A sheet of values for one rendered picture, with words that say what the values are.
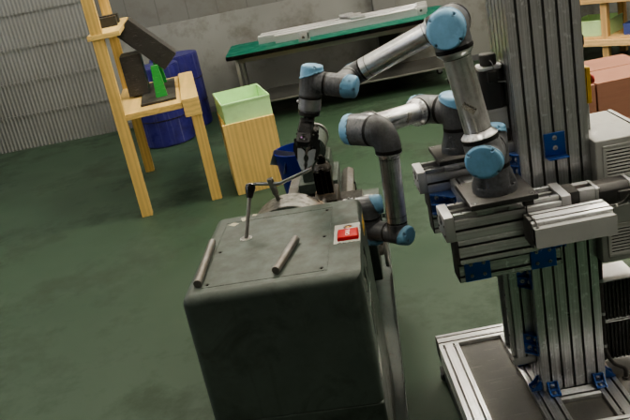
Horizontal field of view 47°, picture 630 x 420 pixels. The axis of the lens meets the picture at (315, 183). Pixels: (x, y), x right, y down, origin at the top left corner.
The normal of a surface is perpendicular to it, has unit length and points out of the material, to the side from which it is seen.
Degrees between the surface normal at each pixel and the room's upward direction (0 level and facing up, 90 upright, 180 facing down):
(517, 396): 0
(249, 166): 90
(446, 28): 82
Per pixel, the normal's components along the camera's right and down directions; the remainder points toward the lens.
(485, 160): -0.26, 0.48
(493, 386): -0.18, -0.93
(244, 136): 0.19, 0.29
